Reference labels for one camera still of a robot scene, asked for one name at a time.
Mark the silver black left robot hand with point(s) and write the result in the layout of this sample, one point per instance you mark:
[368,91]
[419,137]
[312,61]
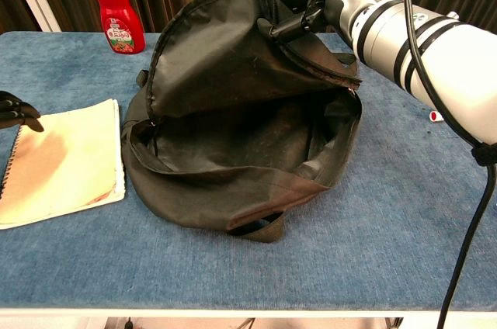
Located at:
[15,111]

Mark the brown spiral notebook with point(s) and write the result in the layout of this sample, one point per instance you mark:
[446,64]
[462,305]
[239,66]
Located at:
[66,166]

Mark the black backpack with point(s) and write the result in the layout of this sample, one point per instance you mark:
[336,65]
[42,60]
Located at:
[217,73]

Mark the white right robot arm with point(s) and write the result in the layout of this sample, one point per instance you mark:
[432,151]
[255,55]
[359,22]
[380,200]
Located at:
[458,61]

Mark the red ketchup bottle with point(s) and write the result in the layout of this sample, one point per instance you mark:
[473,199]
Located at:
[118,18]

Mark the green marker red cap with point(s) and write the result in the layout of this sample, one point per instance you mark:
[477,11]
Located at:
[435,116]

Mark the blue table mat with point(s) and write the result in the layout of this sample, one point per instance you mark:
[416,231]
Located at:
[233,271]

